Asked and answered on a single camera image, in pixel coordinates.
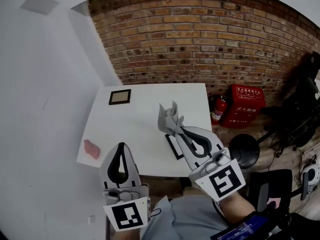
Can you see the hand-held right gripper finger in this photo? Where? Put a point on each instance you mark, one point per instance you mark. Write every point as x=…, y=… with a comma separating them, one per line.
x=213, y=139
x=186, y=154

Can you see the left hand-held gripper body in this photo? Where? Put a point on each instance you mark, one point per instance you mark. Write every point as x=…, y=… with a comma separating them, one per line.
x=127, y=211

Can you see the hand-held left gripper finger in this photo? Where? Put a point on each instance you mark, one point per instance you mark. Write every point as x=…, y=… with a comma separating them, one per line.
x=103, y=175
x=133, y=174

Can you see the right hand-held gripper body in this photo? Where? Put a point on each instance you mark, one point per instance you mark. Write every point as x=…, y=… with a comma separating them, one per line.
x=225, y=181

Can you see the black frame white picture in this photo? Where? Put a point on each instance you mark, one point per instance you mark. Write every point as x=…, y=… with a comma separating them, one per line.
x=172, y=147

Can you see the grey wiping cloth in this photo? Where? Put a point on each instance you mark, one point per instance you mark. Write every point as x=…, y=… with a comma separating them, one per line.
x=170, y=120

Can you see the black frame tan picture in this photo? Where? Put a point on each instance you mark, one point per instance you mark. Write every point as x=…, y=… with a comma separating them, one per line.
x=120, y=97

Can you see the person's right forearm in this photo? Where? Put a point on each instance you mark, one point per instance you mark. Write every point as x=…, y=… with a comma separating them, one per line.
x=235, y=209

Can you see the red fire extinguisher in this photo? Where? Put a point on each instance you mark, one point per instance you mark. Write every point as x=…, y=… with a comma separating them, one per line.
x=218, y=111

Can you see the pink cloth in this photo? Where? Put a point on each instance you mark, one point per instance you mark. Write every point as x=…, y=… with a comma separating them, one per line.
x=92, y=149

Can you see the khaki trousers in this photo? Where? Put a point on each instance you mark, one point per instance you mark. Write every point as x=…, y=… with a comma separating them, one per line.
x=190, y=191

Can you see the white table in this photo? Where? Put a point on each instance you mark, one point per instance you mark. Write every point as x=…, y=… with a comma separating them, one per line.
x=140, y=134

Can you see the red fire extinguisher box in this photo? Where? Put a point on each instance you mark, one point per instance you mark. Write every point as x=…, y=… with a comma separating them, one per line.
x=243, y=106

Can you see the black office chair grey armrests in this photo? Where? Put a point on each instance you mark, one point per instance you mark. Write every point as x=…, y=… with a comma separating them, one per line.
x=275, y=181

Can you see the phone with blue screen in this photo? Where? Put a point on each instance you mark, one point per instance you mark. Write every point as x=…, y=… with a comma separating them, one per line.
x=240, y=230

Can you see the light blue shirt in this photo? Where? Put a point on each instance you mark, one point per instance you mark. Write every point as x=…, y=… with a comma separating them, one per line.
x=187, y=219

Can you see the white round device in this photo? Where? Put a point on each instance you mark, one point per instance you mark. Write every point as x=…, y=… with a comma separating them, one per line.
x=311, y=175

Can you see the tall black office chair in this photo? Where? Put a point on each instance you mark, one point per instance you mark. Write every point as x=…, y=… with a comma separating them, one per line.
x=307, y=84

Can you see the white wall socket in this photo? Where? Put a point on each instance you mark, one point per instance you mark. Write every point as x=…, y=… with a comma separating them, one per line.
x=91, y=220

